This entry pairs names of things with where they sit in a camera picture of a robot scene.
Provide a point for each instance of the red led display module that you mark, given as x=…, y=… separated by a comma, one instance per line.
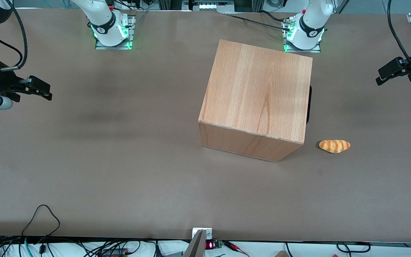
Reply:
x=209, y=245

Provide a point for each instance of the slanted metal bar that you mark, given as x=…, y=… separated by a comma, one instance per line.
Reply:
x=194, y=248

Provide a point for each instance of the red clip lead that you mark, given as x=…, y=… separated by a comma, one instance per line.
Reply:
x=232, y=245

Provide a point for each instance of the wooden drawer cabinet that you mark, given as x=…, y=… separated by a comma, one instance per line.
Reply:
x=255, y=89

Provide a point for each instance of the white power unit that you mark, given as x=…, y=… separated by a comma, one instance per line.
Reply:
x=209, y=5

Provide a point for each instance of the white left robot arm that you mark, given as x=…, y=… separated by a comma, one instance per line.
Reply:
x=310, y=25

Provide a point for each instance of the brown cardboard piece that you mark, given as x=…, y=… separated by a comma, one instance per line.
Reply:
x=280, y=254

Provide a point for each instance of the orange black device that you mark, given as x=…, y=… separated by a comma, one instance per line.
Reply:
x=114, y=252

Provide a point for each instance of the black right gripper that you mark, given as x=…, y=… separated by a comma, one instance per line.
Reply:
x=1, y=82

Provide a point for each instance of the small metal bracket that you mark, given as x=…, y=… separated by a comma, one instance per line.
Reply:
x=209, y=233

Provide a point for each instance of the toy bread roll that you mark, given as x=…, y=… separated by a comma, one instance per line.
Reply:
x=334, y=146

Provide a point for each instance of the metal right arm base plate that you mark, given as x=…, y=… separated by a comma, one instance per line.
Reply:
x=112, y=47

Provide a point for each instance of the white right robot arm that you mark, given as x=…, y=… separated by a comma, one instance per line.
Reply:
x=102, y=14

